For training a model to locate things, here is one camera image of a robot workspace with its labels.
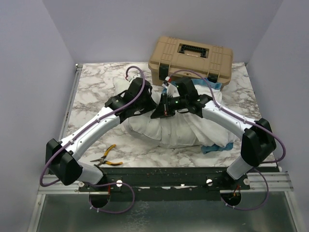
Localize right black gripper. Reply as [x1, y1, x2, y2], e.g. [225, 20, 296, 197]
[152, 92, 188, 118]

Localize white pillow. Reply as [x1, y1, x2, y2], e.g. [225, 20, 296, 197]
[112, 77, 163, 146]

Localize white pillowcase blue trim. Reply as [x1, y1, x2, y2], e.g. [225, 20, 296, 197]
[154, 78, 242, 155]

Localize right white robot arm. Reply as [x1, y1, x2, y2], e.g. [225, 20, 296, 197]
[151, 77, 276, 189]

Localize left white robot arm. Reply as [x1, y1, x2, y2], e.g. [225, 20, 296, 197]
[45, 77, 156, 191]

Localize tan plastic toolbox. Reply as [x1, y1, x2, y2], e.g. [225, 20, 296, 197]
[148, 36, 233, 86]

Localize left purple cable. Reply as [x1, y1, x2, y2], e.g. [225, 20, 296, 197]
[39, 65, 147, 215]

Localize purple cable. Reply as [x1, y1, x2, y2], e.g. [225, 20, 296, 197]
[169, 70, 287, 211]
[39, 65, 147, 215]

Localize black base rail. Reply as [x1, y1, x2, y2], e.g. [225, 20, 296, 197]
[70, 167, 250, 201]

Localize yellow handled pliers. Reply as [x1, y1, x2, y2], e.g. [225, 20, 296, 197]
[91, 144, 123, 166]

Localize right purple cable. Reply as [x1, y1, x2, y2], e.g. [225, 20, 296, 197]
[169, 70, 287, 211]

